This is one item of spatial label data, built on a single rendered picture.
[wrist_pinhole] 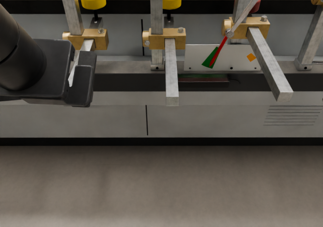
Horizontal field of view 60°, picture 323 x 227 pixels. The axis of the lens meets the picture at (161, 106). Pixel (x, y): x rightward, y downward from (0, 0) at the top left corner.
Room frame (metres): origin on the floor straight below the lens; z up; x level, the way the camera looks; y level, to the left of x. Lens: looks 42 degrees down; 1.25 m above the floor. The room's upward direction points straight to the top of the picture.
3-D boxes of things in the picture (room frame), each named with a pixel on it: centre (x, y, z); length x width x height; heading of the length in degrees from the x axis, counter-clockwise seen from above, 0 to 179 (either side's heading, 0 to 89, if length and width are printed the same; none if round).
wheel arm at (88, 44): (0.72, 0.22, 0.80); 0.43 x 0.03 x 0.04; 0
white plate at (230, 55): (0.78, -0.21, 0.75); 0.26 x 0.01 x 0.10; 90
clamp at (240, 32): (0.81, -0.26, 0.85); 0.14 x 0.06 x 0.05; 90
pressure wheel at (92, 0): (0.92, 0.22, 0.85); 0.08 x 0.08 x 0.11
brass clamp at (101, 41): (0.81, 0.24, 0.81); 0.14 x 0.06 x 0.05; 90
